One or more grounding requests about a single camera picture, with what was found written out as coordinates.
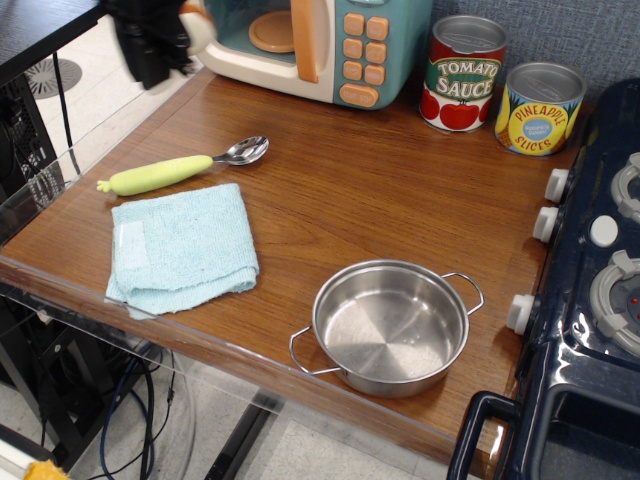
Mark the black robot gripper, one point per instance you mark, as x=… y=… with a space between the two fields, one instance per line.
x=152 y=38

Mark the white toy mushroom brown cap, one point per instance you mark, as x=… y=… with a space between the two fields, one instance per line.
x=199 y=25

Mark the black desk at left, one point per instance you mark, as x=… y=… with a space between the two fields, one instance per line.
x=33 y=30

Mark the black computer case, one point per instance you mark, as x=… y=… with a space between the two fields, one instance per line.
x=26 y=150

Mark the light blue folded cloth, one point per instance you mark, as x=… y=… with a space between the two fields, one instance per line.
x=177 y=252

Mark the teal cream toy microwave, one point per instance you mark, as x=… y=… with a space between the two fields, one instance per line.
x=356 y=54

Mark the tomato sauce toy can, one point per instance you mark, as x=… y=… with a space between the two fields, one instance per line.
x=465 y=59

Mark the pineapple slices toy can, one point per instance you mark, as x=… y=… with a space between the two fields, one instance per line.
x=539 y=107

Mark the yellow fuzzy object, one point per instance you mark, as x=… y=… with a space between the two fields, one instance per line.
x=44 y=470

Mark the white stove knob upper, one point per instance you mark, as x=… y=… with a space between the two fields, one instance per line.
x=556 y=184

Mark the white stove knob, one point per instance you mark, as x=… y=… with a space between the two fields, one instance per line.
x=556 y=184
x=545 y=223
x=519 y=313

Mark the white stove knob middle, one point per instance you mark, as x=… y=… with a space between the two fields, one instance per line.
x=545 y=223

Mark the white stove knob lower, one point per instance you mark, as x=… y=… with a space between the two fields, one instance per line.
x=519 y=313

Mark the dark blue toy stove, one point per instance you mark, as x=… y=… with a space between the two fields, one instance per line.
x=575 y=414

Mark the spoon with green handle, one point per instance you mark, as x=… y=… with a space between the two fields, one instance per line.
x=165 y=173

